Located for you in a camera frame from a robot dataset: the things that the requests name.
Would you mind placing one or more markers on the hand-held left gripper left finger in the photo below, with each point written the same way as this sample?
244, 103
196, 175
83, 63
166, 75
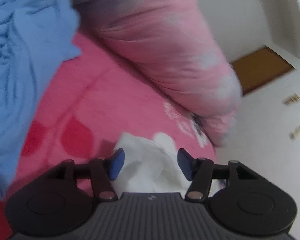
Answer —
117, 163

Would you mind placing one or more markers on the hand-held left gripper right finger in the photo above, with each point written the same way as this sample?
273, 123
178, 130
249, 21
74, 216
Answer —
185, 163

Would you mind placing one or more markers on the white button shirt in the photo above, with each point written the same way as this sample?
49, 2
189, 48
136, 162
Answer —
150, 160

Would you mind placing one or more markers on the pink floral bed blanket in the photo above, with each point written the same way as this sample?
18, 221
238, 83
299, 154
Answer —
90, 100

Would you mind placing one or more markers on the brown wooden door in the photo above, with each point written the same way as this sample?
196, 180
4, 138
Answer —
260, 67

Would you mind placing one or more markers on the pink grey floral duvet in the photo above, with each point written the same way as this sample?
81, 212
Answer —
152, 42

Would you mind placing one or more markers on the light blue garment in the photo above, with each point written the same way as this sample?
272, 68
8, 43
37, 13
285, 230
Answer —
20, 67

